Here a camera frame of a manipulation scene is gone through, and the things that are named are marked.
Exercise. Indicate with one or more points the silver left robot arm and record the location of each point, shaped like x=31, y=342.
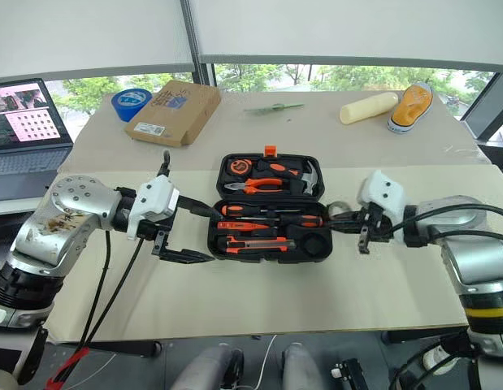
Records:
x=64, y=219

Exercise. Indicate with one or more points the white roller blind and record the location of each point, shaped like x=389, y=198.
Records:
x=84, y=32
x=348, y=28

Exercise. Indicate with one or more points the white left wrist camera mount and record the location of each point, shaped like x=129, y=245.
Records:
x=153, y=199

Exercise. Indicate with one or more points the cream table cover sheet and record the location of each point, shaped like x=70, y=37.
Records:
x=251, y=300

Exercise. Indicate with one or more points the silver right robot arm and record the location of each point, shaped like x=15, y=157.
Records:
x=470, y=243

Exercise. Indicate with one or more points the orange black utility knife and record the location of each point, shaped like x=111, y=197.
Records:
x=259, y=244

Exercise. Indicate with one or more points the dark window frame post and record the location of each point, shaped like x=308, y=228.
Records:
x=204, y=75

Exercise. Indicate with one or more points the black electrical tape roll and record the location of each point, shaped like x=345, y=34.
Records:
x=336, y=206

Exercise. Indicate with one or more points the orange black tape measure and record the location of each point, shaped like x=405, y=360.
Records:
x=240, y=167

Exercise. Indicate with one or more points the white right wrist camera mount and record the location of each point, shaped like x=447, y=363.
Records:
x=383, y=193

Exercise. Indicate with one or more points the orange voltage tester pen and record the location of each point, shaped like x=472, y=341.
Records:
x=243, y=226

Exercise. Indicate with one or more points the green plastic strip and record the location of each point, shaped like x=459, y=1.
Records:
x=275, y=108

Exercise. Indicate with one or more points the brown cardboard box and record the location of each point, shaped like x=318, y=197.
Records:
x=174, y=113

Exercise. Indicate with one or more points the cream foam cylinder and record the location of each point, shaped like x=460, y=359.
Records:
x=367, y=107

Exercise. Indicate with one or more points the grey rounded shape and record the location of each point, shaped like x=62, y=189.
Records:
x=302, y=367
x=206, y=367

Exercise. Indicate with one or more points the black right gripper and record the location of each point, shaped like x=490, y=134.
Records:
x=377, y=227

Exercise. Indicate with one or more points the black tool case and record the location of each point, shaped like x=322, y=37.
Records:
x=271, y=243

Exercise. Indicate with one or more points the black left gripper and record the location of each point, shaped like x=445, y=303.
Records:
x=153, y=230

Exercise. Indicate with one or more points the grey beige table cover sheet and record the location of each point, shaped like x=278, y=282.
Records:
x=308, y=134

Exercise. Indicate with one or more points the yellow canvas shoe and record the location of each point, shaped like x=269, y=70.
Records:
x=411, y=109

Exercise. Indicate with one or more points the grey laptop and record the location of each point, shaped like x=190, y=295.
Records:
x=27, y=162

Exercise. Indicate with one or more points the small black device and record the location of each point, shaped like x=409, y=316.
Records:
x=350, y=375

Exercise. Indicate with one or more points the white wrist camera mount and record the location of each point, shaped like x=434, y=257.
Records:
x=383, y=193
x=153, y=199

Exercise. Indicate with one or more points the dark monitor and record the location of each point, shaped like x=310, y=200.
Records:
x=486, y=113

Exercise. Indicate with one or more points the blue masking tape roll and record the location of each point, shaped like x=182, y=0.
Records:
x=127, y=101

